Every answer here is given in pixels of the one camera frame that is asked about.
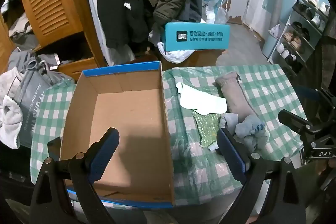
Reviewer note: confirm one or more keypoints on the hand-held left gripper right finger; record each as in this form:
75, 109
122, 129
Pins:
231, 155

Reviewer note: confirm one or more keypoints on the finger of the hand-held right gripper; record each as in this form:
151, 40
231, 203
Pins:
292, 120
307, 92

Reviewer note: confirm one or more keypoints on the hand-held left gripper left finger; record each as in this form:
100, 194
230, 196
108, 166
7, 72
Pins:
105, 153

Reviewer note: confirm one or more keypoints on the balled blue striped sock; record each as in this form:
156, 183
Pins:
249, 129

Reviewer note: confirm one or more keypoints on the blue-rimmed cardboard box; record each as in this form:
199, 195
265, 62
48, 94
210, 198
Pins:
126, 121

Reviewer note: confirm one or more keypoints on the green glittery sock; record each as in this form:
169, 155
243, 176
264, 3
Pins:
207, 129

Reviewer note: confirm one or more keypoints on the green checked plastic tablecloth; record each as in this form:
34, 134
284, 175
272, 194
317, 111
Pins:
262, 79

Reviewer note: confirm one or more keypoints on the group of assorted shoes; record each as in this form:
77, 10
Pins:
296, 41

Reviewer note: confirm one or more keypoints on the long grey fuzzy sock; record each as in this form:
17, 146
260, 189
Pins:
236, 98

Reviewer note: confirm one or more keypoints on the light blue trash bin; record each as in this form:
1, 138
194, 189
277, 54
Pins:
270, 45

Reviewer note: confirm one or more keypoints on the white sock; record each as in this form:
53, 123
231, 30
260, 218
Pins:
199, 103

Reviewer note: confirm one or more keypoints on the grey shoe rack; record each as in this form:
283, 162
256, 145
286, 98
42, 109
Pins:
288, 22

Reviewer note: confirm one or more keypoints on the wooden wardrobe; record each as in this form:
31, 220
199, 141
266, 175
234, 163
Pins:
81, 66

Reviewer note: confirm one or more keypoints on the grey printed bag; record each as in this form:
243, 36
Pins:
31, 98

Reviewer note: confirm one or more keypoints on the white towel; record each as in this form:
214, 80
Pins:
10, 119

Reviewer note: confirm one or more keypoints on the brown wooden board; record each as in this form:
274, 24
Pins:
204, 58

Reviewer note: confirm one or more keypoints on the white plastic bag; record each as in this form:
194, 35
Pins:
176, 56

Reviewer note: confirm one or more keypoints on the clear plastic bag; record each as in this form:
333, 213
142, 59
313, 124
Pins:
221, 15

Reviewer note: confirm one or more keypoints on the pile of grey clothes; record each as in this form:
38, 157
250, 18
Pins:
23, 61

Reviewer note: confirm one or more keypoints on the teal printed box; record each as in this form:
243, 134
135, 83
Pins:
197, 37

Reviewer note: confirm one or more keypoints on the black jacket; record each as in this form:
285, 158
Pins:
120, 3

